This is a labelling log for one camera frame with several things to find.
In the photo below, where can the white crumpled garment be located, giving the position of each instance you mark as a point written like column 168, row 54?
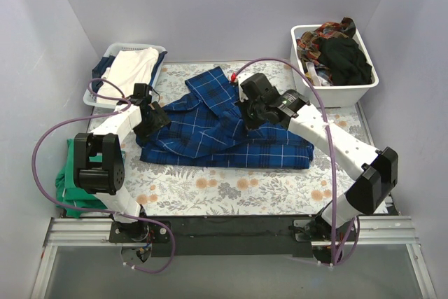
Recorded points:
column 318, row 78

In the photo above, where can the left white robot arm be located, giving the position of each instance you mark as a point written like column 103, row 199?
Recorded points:
column 99, row 165

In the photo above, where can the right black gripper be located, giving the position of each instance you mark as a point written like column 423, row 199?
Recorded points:
column 250, row 117

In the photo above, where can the black crumpled shirt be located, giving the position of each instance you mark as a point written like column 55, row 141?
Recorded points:
column 346, row 62

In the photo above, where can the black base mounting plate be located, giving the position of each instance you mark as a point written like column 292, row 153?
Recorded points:
column 290, row 235

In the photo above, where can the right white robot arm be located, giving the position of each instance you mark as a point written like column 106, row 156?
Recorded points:
column 374, row 172

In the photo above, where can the folded white shirt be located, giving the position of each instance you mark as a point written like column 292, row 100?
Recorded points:
column 131, row 67

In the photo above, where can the folded navy shirt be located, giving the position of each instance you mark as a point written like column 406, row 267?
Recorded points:
column 99, row 71

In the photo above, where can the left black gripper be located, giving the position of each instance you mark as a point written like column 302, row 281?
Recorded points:
column 154, row 121

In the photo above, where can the aluminium rail frame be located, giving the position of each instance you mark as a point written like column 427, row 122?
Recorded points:
column 79, row 262

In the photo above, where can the blue plaid long sleeve shirt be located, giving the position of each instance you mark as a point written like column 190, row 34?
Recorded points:
column 207, row 130

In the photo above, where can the floral patterned table mat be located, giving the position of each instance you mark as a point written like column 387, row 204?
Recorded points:
column 187, row 191

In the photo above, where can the folded green shirt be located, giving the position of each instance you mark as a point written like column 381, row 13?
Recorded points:
column 67, row 191

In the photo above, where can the brown plaid crumpled shirt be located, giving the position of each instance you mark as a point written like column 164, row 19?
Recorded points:
column 308, row 49

